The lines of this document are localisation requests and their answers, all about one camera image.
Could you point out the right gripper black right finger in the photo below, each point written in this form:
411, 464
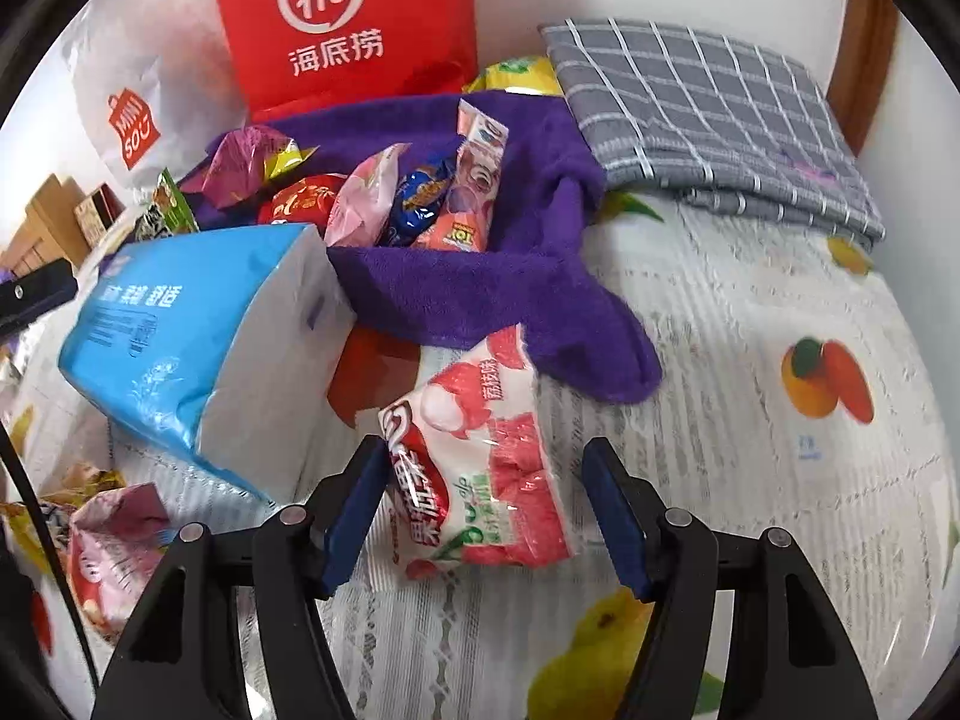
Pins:
789, 654

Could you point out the purple towel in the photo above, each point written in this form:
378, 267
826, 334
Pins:
531, 273

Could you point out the grey checked folded cloth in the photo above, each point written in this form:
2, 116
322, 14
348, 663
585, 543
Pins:
723, 125

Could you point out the pink and yellow snack packet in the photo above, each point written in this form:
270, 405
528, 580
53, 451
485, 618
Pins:
246, 160

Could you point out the pink strawberry snack stick packet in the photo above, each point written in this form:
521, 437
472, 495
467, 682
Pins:
465, 219

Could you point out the brown wooden door frame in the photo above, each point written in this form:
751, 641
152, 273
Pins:
861, 66

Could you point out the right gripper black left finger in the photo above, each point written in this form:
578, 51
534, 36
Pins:
218, 603

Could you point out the pink lychee jelly packet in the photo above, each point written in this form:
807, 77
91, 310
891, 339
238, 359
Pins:
471, 479

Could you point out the blue snack packet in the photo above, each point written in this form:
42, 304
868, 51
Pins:
418, 198

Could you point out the blue tissue pack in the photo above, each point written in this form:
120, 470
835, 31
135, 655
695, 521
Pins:
218, 347

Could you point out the red Haidilao paper bag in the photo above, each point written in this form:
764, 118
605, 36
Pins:
292, 56

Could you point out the pale pink nougat packet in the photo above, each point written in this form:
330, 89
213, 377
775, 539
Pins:
363, 204

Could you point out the white Miniso shopping bag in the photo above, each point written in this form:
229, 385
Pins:
153, 84

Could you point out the yellow snack bag behind towel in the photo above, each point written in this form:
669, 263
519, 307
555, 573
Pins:
532, 74

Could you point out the fruit print table cover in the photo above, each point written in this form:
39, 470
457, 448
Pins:
792, 396

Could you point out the green snack packet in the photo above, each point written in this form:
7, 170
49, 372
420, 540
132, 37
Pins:
166, 213

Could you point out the red foil snack packet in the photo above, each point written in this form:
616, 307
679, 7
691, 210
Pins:
308, 200

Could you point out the pink crumpled snack packet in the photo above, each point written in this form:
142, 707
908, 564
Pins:
115, 541

